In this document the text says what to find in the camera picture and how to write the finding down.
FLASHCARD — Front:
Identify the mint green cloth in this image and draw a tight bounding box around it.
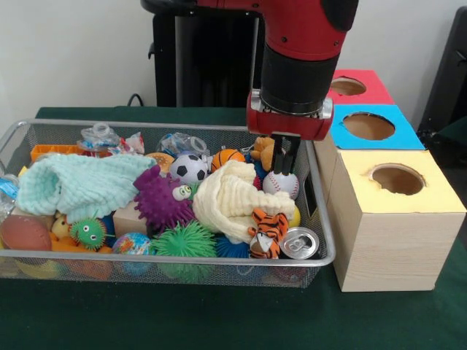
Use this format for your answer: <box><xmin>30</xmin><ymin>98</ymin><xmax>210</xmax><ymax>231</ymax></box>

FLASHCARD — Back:
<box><xmin>15</xmin><ymin>152</ymin><xmax>158</xmax><ymax>223</ymax></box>

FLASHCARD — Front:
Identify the tiger plush toy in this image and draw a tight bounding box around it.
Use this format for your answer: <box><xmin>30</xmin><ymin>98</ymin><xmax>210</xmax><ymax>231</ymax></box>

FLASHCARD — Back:
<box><xmin>247</xmin><ymin>208</ymin><xmax>290</xmax><ymax>260</ymax></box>

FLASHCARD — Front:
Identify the black cable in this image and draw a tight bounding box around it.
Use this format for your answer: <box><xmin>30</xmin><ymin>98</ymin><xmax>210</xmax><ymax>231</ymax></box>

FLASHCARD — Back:
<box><xmin>128</xmin><ymin>93</ymin><xmax>150</xmax><ymax>109</ymax></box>

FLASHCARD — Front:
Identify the dark green table cloth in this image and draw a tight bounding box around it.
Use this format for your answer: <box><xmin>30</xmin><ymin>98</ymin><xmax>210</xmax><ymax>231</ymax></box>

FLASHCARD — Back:
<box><xmin>0</xmin><ymin>106</ymin><xmax>467</xmax><ymax>350</ymax></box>

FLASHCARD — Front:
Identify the silver drink can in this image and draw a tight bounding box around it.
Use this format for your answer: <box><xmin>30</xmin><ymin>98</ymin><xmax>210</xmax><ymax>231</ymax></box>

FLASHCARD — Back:
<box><xmin>279</xmin><ymin>227</ymin><xmax>320</xmax><ymax>260</ymax></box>

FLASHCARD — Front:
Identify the purple spiky ball with eyes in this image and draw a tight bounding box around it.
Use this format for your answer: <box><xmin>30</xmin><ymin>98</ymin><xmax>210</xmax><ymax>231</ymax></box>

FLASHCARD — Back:
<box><xmin>134</xmin><ymin>163</ymin><xmax>201</xmax><ymax>233</ymax></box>

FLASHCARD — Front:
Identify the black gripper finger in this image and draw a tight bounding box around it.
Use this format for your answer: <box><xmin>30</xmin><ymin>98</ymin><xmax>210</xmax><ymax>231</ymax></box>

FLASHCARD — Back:
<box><xmin>286</xmin><ymin>136</ymin><xmax>301</xmax><ymax>176</ymax></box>
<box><xmin>273</xmin><ymin>133</ymin><xmax>287</xmax><ymax>174</ymax></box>

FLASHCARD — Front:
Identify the pale yellow cloth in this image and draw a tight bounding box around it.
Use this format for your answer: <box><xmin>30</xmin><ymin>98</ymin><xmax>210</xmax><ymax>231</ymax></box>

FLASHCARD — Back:
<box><xmin>192</xmin><ymin>159</ymin><xmax>296</xmax><ymax>245</ymax></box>

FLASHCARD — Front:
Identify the clear mesh bin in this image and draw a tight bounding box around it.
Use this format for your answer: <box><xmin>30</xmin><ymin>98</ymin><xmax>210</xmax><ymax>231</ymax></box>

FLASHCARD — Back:
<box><xmin>0</xmin><ymin>119</ymin><xmax>337</xmax><ymax>289</ymax></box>

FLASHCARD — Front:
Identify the small orange basketball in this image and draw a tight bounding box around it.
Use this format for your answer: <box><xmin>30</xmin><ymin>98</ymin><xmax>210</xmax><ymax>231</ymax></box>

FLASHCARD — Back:
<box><xmin>211</xmin><ymin>149</ymin><xmax>246</xmax><ymax>173</ymax></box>

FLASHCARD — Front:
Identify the orange bear plush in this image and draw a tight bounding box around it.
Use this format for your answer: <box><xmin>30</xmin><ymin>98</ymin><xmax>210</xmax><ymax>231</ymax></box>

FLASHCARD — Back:
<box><xmin>250</xmin><ymin>137</ymin><xmax>277</xmax><ymax>171</ymax></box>

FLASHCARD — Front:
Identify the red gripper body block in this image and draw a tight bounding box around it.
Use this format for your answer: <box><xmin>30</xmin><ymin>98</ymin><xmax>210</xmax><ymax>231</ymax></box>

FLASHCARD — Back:
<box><xmin>247</xmin><ymin>89</ymin><xmax>334</xmax><ymax>141</ymax></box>

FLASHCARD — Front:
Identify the white ball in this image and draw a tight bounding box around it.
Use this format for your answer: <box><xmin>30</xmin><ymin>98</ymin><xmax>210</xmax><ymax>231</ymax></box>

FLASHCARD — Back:
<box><xmin>263</xmin><ymin>170</ymin><xmax>301</xmax><ymax>201</ymax></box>

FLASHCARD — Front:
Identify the large green spiky ball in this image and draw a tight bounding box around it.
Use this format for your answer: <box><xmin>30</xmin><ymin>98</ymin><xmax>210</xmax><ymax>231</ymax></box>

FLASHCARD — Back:
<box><xmin>151</xmin><ymin>220</ymin><xmax>218</xmax><ymax>284</ymax></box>

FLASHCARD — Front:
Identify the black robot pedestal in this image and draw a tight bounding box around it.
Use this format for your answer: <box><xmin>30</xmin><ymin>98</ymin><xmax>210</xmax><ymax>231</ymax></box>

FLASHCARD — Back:
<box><xmin>149</xmin><ymin>11</ymin><xmax>265</xmax><ymax>109</ymax></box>

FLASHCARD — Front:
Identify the small soccer ball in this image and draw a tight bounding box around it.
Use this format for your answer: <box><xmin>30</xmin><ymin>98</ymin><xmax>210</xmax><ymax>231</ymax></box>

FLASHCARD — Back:
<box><xmin>169</xmin><ymin>152</ymin><xmax>209</xmax><ymax>184</ymax></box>

